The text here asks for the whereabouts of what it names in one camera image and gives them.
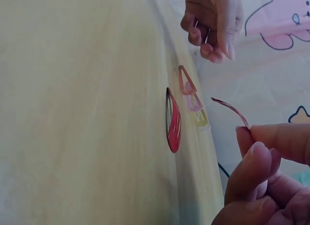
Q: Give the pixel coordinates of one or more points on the person's right hand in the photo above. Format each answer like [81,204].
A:
[249,171]

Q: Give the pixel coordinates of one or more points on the person's left hand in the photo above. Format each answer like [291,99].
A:
[206,9]

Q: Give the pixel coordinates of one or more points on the person's left thumb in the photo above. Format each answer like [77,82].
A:
[225,23]

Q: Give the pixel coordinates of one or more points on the person's right thumb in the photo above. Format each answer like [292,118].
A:
[283,140]

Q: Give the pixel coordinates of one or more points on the person's right fingers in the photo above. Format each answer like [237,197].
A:
[249,171]

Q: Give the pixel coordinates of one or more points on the slim red metal hair clip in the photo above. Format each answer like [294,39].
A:
[236,110]

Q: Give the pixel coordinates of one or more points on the small orange-red snap clip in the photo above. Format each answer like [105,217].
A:
[182,80]

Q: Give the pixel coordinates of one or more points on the small white snap clip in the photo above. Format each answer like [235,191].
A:
[205,128]

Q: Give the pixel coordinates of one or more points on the small yellow snap clip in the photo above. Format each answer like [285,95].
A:
[203,122]

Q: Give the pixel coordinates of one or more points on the small pink-purple snap clip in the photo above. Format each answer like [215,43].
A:
[193,108]

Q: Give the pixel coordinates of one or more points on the large red teardrop hair clip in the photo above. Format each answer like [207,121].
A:
[175,135]

